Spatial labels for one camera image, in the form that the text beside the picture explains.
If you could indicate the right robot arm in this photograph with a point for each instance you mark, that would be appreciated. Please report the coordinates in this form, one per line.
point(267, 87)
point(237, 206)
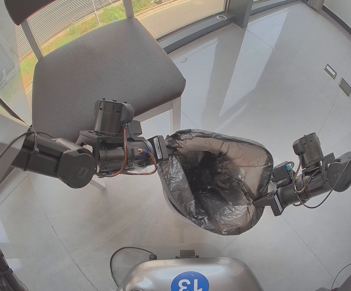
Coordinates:
point(345, 168)

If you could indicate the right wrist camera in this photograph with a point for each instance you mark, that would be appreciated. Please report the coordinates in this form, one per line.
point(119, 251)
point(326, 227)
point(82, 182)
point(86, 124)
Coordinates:
point(283, 174)

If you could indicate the white trash bin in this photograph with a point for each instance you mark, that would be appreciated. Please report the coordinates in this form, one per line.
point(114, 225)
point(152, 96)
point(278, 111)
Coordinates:
point(175, 205)

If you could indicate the black plastic bag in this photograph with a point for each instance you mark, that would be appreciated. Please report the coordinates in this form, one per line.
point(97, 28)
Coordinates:
point(224, 162)

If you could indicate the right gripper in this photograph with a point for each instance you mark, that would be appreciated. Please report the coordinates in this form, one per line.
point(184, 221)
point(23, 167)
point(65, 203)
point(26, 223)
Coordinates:
point(293, 194)

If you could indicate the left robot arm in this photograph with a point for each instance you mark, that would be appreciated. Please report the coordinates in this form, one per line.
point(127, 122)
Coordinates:
point(42, 153)

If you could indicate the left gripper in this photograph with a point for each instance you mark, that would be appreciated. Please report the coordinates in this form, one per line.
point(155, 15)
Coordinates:
point(133, 158)

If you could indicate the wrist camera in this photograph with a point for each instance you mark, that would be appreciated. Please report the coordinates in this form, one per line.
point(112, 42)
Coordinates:
point(283, 174)
point(134, 129)

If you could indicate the grey padded chair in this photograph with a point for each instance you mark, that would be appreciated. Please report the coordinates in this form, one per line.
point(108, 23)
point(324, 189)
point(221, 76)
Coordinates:
point(102, 59)

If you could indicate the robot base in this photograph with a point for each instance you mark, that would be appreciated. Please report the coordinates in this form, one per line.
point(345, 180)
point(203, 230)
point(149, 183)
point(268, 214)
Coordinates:
point(193, 271)

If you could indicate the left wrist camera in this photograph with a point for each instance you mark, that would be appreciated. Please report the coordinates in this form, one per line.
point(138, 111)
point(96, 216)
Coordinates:
point(134, 129)

